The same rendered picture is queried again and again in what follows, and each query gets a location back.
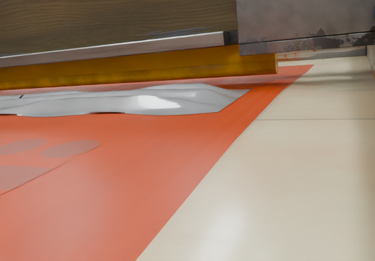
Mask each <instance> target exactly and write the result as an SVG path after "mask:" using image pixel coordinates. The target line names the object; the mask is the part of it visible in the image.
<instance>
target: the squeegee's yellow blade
mask: <svg viewBox="0 0 375 261"><path fill-rule="evenodd" d="M239 45H240V44H234V45H228V46H222V47H211V48H204V49H193V50H182V51H171V52H159V53H153V54H142V55H131V56H119V57H108V58H102V59H90V60H79V61H68V62H57V63H50V64H39V65H27V66H16V67H5V68H0V81H2V80H16V79H31V78H45V77H53V76H68V75H82V74H96V73H111V72H119V71H133V70H148V69H162V68H170V67H184V66H199V65H214V64H228V63H236V62H250V61H265V60H275V59H278V58H277V53H275V54H261V55H248V56H240V55H239Z"/></svg>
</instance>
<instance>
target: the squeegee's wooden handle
mask: <svg viewBox="0 0 375 261"><path fill-rule="evenodd" d="M220 31H229V44H230V45H234V44H239V43H238V29H237V14H236V6H235V0H0V57H5V56H14V55H23V54H32V53H38V52H48V51H57V50H67V49H76V48H81V47H91V46H100V45H110V44H119V43H125V42H134V41H143V40H153V39H158V38H168V37H177V36H187V35H196V34H201V33H211V32H220Z"/></svg>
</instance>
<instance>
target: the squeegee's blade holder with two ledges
mask: <svg viewBox="0 0 375 261"><path fill-rule="evenodd" d="M228 45H230V44H229V31H220V32H211V33H201V34H196V35H187V36H177V37H168V38H158V39H153V40H143V41H134V42H125V43H115V44H110V45H100V46H91V47H81V48H76V49H67V50H57V51H48V52H38V53H32V54H23V55H14V56H5V57H0V68H5V67H16V66H27V65H39V64H50V63H57V62H68V61H79V60H90V59H102V58H108V57H119V56H131V55H142V54H153V53H159V52H171V51H182V50H193V49H204V48H211V47H222V46H228Z"/></svg>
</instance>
